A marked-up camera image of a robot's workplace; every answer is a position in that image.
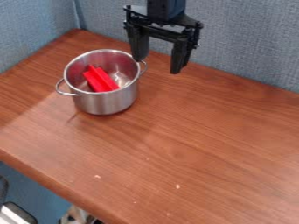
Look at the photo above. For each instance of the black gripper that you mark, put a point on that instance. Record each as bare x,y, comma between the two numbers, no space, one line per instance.
162,12

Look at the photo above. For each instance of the red plastic block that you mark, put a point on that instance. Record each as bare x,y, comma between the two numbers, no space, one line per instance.
98,80

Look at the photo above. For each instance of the metal pot with handles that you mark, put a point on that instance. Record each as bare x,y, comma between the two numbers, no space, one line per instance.
121,68

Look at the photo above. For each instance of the light object under table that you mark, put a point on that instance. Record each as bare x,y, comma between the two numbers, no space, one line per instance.
77,216

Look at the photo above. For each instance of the black and white chair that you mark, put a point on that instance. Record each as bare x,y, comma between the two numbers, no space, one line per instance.
12,214

